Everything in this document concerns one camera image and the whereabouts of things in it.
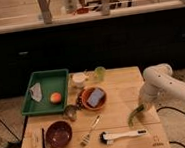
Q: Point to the dark grape bunch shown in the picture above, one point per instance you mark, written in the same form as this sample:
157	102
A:
78	103

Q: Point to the dark maroon bowl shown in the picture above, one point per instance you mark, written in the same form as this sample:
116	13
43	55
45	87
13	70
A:
59	134

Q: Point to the blue sponge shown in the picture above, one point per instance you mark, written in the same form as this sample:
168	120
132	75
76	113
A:
95	97

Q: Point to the wooden block with black edge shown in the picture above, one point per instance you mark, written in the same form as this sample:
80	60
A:
37	140

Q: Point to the green translucent cup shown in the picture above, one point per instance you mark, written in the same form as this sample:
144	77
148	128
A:
100	73

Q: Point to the small metal cup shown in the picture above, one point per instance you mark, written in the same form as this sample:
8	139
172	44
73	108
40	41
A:
70	113

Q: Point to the white handled brush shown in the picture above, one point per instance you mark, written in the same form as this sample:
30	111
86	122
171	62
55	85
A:
109	138

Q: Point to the grey cloth piece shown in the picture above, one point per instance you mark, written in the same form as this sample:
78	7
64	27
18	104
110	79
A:
36	92

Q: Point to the green pepper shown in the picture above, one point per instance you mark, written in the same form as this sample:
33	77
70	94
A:
133	114

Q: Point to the green plastic tray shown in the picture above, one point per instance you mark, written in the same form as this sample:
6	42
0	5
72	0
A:
51	81

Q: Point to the orange fruit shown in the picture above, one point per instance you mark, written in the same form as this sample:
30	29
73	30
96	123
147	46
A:
55	97

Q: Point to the orange bowl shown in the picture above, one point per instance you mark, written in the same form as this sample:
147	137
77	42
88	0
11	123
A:
85	96

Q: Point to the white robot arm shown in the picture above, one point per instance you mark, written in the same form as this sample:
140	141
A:
159	77

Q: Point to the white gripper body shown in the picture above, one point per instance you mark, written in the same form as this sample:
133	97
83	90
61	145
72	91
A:
147	95

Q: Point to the white small cup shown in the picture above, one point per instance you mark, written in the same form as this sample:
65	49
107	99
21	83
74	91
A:
79	79

